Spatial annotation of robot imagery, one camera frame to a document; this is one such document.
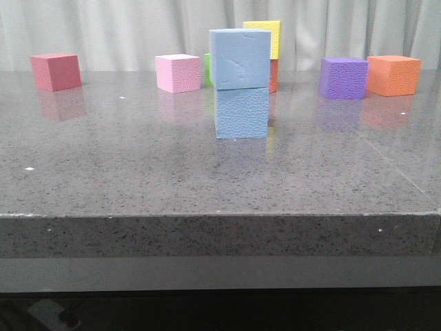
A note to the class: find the green foam cube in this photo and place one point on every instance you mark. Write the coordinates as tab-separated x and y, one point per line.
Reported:
208	81

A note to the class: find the orange foam cube under yellow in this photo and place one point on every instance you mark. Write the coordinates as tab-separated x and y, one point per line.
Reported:
273	78

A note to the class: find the red foam cube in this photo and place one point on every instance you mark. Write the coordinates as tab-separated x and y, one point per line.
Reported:
56	71

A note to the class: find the purple foam cube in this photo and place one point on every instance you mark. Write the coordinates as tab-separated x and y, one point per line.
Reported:
343	77

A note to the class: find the pink foam cube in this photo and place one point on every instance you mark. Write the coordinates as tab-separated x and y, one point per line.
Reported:
178	72

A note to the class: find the pale grey curtain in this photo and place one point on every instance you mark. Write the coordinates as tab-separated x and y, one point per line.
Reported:
127	35

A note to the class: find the light blue foam cube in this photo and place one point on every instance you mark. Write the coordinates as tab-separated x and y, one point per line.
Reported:
239	58
242	113

